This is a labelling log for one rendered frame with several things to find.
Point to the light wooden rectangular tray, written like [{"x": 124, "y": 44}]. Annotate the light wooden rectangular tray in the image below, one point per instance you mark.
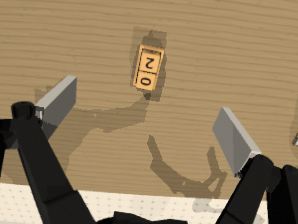
[{"x": 151, "y": 48}]

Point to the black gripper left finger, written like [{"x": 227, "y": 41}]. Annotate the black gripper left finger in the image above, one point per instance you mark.
[{"x": 56, "y": 201}]

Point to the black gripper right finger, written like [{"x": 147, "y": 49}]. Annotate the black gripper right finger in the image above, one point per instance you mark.
[{"x": 258, "y": 174}]

